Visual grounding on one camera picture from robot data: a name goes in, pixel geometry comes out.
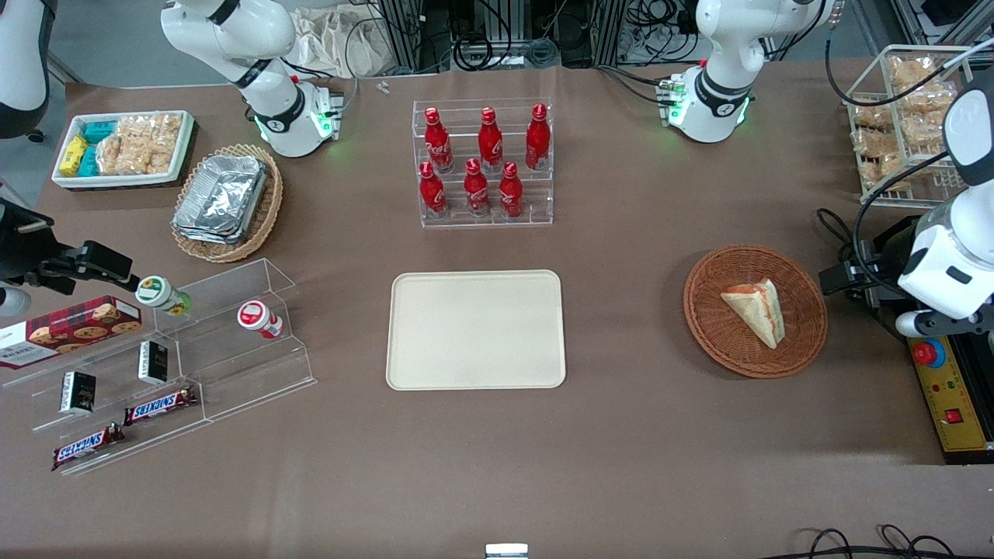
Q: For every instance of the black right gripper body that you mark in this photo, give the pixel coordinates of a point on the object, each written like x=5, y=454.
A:
x=19, y=250

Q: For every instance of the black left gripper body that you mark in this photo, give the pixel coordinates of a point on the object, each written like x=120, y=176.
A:
x=887, y=260

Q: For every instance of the triangular sandwich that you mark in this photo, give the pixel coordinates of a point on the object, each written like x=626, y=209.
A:
x=757, y=310

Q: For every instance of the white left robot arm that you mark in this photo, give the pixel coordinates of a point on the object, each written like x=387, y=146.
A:
x=722, y=78

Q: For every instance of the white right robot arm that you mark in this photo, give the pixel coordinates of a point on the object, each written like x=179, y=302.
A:
x=264, y=46

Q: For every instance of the white rectangular snack tray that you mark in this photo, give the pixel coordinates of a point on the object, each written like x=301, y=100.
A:
x=124, y=180

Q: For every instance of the round brown wicker basket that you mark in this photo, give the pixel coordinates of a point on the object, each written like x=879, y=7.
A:
x=714, y=326

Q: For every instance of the oval light wicker basket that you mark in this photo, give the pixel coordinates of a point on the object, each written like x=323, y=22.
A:
x=268, y=210

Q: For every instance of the beige plastic tray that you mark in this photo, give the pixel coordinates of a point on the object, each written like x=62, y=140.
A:
x=474, y=330

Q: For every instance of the green capped small bottle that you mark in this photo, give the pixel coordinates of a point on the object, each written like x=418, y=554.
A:
x=159, y=293

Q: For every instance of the red cookie box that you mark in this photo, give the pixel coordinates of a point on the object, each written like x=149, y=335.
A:
x=70, y=330

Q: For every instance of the small black box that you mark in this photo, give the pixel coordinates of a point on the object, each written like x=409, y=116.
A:
x=153, y=362
x=78, y=392

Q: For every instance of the teal snack packet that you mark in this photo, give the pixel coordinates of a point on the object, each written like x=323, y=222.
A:
x=99, y=131
x=88, y=161

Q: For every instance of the clear rice cracker pack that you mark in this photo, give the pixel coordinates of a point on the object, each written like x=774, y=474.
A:
x=109, y=155
x=138, y=147
x=167, y=140

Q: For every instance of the yellow snack packet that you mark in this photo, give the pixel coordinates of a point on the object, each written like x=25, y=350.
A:
x=74, y=155

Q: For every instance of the clear cracker snack bag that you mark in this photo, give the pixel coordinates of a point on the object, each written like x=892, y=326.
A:
x=871, y=116
x=912, y=71
x=876, y=144
x=924, y=128
x=924, y=98
x=881, y=169

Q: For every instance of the clear acrylic tiered shelf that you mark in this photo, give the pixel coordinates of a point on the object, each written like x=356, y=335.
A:
x=116, y=411
x=233, y=365

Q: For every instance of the Snickers chocolate bar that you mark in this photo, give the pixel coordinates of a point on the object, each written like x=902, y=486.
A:
x=85, y=446
x=159, y=405

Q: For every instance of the yellow emergency stop control box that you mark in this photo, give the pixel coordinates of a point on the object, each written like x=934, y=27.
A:
x=951, y=404

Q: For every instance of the red capped small bottle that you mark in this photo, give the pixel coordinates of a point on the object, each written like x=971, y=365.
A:
x=256, y=317

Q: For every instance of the brown table cover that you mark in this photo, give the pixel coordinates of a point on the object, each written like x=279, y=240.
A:
x=660, y=466

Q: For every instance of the clear acrylic bottle rack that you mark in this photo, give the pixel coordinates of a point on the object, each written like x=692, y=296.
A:
x=536, y=198

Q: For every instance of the white crumpled plastic bag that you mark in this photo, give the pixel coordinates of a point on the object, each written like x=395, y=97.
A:
x=334, y=43

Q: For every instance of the red cola bottle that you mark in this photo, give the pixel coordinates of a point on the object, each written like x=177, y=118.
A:
x=432, y=194
x=477, y=190
x=510, y=194
x=537, y=140
x=439, y=144
x=490, y=144

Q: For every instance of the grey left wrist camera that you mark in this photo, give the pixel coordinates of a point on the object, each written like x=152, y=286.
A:
x=918, y=324

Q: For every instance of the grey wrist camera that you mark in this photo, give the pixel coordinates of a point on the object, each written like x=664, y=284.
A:
x=12, y=303
x=918, y=324

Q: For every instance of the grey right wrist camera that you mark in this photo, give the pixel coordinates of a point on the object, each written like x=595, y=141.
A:
x=12, y=303

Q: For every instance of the small white edge bracket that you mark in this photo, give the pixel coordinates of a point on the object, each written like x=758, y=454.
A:
x=506, y=552

